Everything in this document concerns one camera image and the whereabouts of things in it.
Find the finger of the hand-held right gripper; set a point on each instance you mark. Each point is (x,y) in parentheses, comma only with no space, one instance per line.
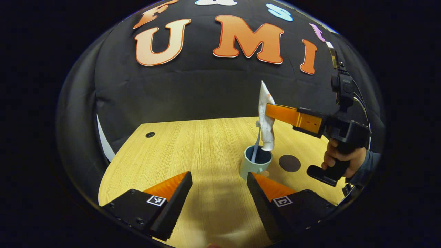
(303,119)

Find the pale teal cup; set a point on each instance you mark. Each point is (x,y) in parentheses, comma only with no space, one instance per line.
(246,167)

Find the white toothbrush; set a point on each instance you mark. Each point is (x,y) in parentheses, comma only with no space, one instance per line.
(256,144)

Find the dark round coaster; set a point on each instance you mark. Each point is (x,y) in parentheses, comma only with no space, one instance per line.
(289,163)

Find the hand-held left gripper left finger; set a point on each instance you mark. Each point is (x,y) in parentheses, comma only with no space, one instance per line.
(175,205)

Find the wooden desktop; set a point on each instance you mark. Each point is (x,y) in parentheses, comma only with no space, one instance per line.
(200,151)

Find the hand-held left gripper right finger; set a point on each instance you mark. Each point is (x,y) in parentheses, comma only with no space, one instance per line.
(263,206)

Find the white toothpaste tube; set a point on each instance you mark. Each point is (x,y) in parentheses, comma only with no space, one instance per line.
(267,134)

